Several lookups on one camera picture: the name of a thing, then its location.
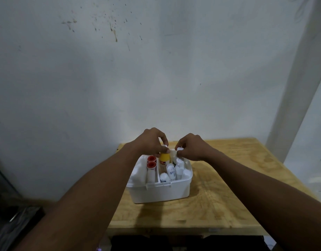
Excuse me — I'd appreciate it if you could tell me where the person's left forearm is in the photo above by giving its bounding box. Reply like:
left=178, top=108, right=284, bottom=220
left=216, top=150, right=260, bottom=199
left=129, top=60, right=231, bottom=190
left=14, top=142, right=143, bottom=251

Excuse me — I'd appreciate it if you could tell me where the white folded cloth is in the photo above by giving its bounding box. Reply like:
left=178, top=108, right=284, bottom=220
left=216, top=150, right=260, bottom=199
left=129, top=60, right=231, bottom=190
left=128, top=155, right=148, bottom=187

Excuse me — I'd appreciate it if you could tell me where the person's left hand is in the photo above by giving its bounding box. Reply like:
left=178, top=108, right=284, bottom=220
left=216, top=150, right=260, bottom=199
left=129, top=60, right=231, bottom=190
left=132, top=127, right=170, bottom=158

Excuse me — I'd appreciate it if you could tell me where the person's right hand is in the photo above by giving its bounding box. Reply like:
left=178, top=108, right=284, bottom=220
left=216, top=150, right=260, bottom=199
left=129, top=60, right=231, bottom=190
left=175, top=133, right=215, bottom=162

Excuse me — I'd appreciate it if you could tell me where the yellow-capped bottle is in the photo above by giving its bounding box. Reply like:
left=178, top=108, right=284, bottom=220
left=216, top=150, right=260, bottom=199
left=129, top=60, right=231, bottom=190
left=159, top=153, right=171, bottom=173

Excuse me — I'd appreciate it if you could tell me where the white plastic storage box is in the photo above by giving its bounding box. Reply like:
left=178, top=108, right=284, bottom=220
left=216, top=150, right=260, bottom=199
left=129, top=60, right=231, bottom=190
left=126, top=148, right=193, bottom=204

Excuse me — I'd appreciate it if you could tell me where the white plastic bottle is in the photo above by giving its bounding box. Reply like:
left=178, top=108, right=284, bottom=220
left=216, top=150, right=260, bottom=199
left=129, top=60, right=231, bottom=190
left=175, top=158, right=185, bottom=180

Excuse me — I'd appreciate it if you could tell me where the person's right forearm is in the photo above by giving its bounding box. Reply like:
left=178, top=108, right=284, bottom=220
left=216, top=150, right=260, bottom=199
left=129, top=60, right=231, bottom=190
left=204, top=150, right=321, bottom=251

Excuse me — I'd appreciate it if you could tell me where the white labelled bottle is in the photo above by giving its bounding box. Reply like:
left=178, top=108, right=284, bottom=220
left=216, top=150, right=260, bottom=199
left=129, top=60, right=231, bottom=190
left=166, top=163, right=176, bottom=181

